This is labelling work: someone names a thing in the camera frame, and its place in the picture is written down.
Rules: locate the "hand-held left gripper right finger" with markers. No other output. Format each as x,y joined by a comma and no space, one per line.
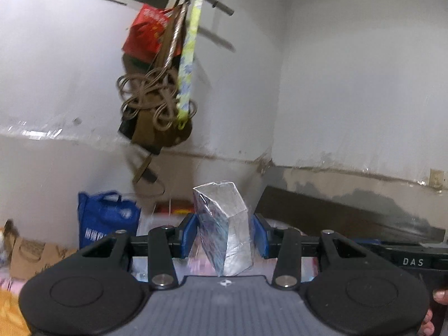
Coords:
259,235

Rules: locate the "brown paper bag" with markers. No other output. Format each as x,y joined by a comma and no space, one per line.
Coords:
31,255

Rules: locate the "red box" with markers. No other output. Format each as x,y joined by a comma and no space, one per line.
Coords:
178,209

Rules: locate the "yellow-green folded umbrella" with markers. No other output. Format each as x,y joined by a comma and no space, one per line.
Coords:
187,70

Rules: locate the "red hanging bag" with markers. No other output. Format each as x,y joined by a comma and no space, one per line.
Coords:
143,38

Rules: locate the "pink cloth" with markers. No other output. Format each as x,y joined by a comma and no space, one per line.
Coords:
10,281

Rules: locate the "orange cloth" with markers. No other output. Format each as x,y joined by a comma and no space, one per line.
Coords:
10,311

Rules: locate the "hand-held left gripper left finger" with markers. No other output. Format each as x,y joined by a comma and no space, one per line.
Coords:
189,233

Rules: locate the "blue tote bag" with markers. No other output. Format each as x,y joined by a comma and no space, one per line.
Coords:
105,220

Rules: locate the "clear plastic packet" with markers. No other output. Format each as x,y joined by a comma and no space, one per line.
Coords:
227,231

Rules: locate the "dark wooden board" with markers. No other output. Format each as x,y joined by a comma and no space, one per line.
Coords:
332,210

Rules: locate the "person's right hand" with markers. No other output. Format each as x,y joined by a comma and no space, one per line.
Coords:
441,295

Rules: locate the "wall socket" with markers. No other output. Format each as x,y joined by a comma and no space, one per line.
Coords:
436,178

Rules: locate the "clear plastic basket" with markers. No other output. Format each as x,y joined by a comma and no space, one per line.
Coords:
154,220

